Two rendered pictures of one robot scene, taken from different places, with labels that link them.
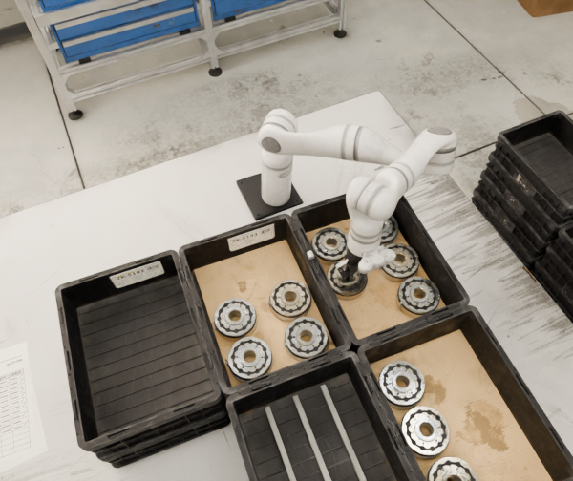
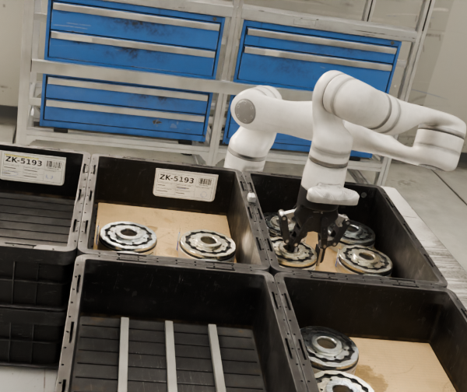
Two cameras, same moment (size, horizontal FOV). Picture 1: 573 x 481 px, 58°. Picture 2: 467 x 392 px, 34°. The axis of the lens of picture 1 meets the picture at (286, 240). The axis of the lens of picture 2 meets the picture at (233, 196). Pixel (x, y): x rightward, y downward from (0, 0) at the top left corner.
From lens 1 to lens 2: 0.83 m
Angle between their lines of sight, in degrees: 33
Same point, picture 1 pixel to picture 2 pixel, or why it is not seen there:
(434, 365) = (379, 360)
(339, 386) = (234, 337)
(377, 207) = (346, 90)
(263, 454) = (93, 357)
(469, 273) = not seen: hidden behind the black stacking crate
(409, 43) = (454, 251)
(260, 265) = (182, 222)
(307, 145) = (286, 113)
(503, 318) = not seen: outside the picture
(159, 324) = (27, 225)
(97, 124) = not seen: hidden behind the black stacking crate
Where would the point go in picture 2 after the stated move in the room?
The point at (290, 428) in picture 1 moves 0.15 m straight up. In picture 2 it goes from (146, 348) to (159, 260)
